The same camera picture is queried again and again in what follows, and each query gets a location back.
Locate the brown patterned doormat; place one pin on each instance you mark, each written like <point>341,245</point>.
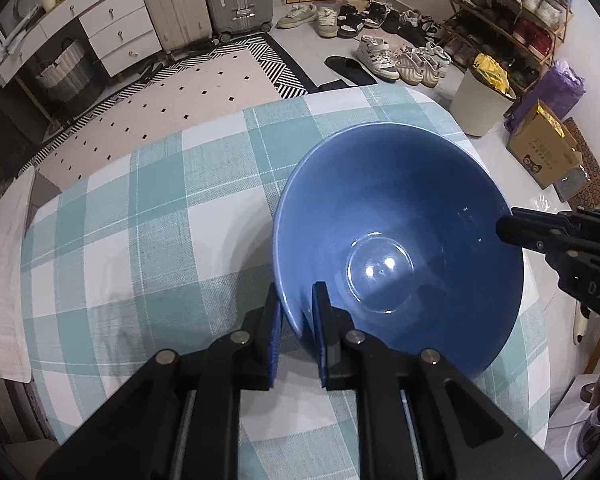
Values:
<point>590,175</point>

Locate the wooden shoe rack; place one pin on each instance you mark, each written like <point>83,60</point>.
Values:
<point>510,15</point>

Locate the row of shoes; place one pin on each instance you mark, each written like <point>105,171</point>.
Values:
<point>380,55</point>

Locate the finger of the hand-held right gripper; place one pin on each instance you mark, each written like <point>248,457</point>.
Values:
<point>515,230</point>
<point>595,222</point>

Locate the purple plastic bag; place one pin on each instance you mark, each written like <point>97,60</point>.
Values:
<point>560,85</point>

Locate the brown cardboard box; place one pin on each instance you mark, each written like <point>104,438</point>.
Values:
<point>545,145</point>

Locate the white appliance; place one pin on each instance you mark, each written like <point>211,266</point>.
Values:
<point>570,420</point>

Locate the cream cup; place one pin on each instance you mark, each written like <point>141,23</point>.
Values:
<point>47,0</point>

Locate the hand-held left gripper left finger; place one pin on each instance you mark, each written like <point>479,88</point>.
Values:
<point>275,345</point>

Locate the black white patterned rug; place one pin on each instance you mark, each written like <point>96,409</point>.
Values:
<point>180,100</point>

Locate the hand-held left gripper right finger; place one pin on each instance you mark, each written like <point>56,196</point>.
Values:
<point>320,340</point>

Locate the teal checked tablecloth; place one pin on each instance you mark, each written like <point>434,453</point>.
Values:
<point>155,235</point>

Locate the beige suitcase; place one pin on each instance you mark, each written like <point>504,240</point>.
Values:
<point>170,5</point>

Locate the yellow plastic bag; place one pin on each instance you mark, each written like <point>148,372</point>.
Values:
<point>490,72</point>

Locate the white trash bin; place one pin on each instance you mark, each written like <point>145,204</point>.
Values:
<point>480,110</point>

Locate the woven laundry basket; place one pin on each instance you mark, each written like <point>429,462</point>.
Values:
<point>65,70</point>

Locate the white drawer dresser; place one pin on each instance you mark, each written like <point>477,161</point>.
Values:
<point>80,25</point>

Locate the blue ceramic bowl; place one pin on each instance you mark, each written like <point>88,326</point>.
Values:
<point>405,200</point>

